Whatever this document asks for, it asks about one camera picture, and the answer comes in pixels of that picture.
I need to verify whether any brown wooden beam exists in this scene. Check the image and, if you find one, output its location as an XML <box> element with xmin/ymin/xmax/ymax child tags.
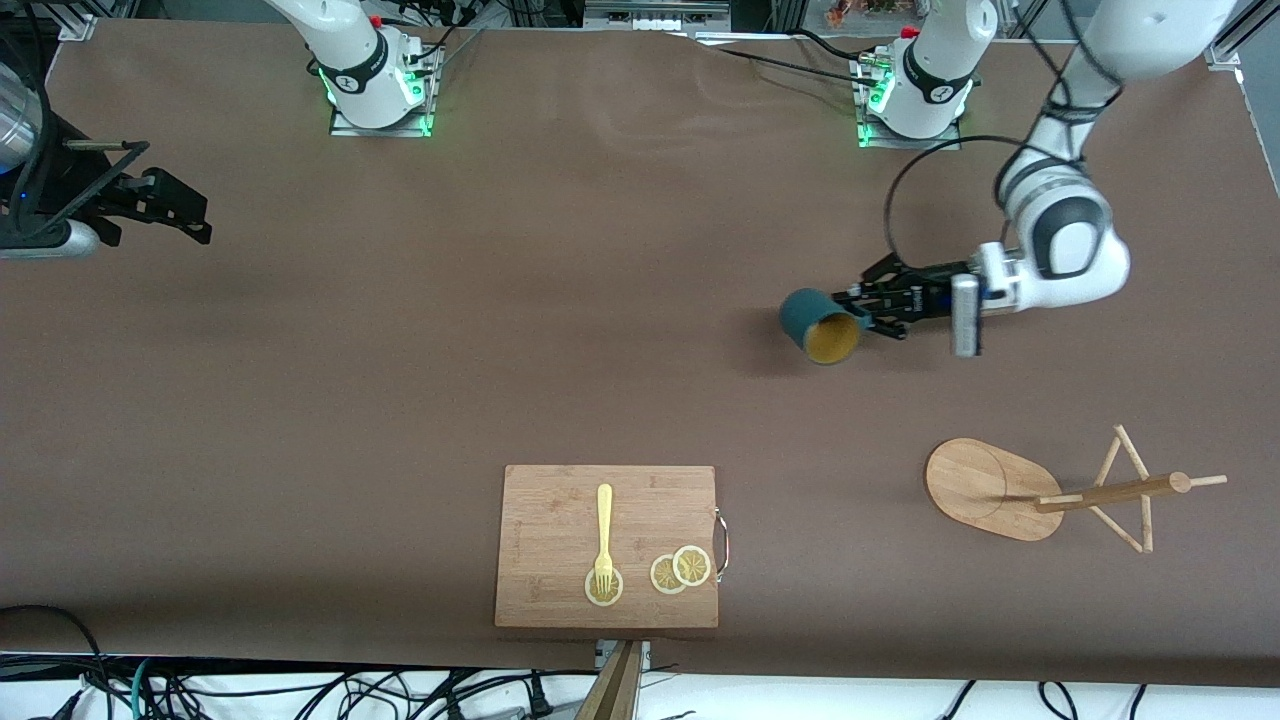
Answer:
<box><xmin>575</xmin><ymin>640</ymin><xmax>643</xmax><ymax>720</ymax></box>

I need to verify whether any yellow plastic fork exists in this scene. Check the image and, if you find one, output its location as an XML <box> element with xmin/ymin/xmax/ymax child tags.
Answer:
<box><xmin>594</xmin><ymin>484</ymin><xmax>615</xmax><ymax>598</ymax></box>

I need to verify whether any wooden cup rack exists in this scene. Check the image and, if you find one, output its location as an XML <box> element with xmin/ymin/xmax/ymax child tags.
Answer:
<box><xmin>925</xmin><ymin>425</ymin><xmax>1228</xmax><ymax>554</ymax></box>

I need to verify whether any black cable across table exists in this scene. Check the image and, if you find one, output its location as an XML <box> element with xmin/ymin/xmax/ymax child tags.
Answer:
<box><xmin>690</xmin><ymin>28</ymin><xmax>886</xmax><ymax>91</ymax></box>

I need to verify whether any black looping floor cable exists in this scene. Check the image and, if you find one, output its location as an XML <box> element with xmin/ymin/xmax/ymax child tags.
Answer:
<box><xmin>0</xmin><ymin>604</ymin><xmax>109</xmax><ymax>720</ymax></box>

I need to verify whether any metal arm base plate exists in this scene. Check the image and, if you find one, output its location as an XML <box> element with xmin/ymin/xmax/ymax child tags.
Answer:
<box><xmin>856</xmin><ymin>108</ymin><xmax>963</xmax><ymax>152</ymax></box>
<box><xmin>328</xmin><ymin>98</ymin><xmax>437</xmax><ymax>139</ymax></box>

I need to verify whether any grey power strip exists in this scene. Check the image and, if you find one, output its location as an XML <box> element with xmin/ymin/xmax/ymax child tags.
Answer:
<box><xmin>585</xmin><ymin>0</ymin><xmax>731</xmax><ymax>31</ymax></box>

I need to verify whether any bamboo cutting board with handle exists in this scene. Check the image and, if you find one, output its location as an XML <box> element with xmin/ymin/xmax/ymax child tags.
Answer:
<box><xmin>494</xmin><ymin>465</ymin><xmax>730</xmax><ymax>630</ymax></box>

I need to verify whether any teal cup with yellow inside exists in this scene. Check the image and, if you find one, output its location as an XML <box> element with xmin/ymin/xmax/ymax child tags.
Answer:
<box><xmin>779</xmin><ymin>288</ymin><xmax>873</xmax><ymax>366</ymax></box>

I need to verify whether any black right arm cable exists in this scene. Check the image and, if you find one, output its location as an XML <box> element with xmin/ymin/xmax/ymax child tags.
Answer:
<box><xmin>0</xmin><ymin>25</ymin><xmax>151</xmax><ymax>241</ymax></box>

